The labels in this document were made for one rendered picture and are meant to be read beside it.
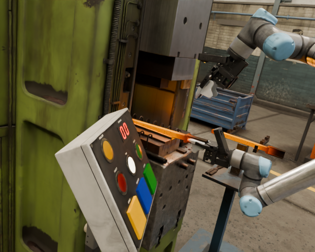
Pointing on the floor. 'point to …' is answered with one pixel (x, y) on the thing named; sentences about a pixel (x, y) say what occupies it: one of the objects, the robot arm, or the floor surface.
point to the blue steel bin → (223, 108)
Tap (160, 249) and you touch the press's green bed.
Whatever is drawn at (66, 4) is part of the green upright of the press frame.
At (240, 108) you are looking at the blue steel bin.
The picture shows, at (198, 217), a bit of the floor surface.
